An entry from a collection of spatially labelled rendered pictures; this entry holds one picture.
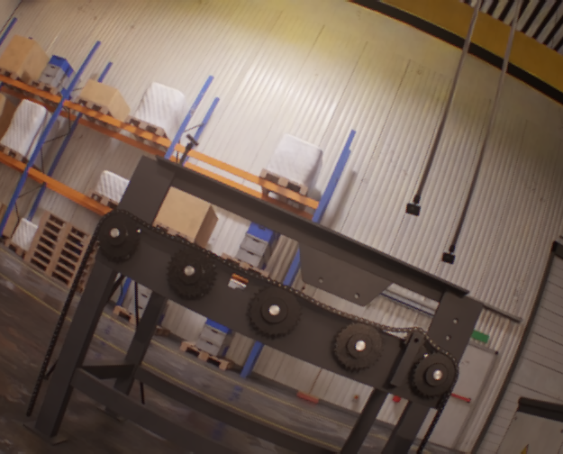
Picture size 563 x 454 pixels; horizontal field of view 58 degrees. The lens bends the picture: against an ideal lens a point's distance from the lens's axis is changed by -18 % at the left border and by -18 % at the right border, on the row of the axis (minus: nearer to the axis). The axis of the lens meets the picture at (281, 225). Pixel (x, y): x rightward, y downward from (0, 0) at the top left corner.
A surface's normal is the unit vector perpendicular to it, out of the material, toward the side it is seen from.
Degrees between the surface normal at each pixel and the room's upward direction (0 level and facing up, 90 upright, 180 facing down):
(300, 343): 90
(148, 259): 90
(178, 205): 90
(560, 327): 90
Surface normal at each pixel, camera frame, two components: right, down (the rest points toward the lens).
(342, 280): -0.02, -0.21
